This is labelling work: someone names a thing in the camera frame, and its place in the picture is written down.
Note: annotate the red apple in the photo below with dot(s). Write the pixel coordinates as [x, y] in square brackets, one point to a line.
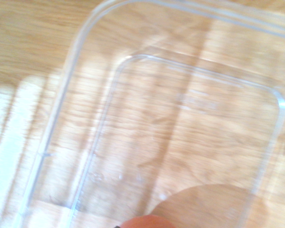
[148, 222]

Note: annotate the clear plastic container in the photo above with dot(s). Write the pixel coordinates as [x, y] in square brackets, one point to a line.
[180, 123]

